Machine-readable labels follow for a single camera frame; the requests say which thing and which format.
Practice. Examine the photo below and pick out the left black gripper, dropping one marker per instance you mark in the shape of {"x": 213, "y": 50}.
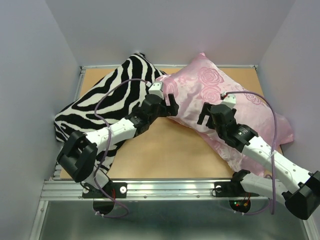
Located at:
{"x": 169, "y": 111}

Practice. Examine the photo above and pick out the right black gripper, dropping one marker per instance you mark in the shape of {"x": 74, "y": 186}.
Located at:
{"x": 206, "y": 110}

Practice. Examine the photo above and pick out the pink satin rose pillowcase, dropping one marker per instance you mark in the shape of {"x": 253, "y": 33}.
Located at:
{"x": 203, "y": 82}

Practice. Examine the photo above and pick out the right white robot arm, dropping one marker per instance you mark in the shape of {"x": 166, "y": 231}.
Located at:
{"x": 295, "y": 187}

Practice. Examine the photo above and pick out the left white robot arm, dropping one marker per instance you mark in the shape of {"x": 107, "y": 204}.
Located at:
{"x": 79, "y": 153}

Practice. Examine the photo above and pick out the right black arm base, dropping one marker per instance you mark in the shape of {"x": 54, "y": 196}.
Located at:
{"x": 230, "y": 189}

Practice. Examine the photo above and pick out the zebra striped pillow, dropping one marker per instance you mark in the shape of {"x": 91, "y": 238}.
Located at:
{"x": 112, "y": 97}

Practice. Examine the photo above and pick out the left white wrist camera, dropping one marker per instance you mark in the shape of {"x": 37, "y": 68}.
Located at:
{"x": 156, "y": 88}

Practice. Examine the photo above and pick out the aluminium frame rail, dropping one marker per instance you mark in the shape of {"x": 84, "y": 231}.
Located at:
{"x": 191, "y": 189}

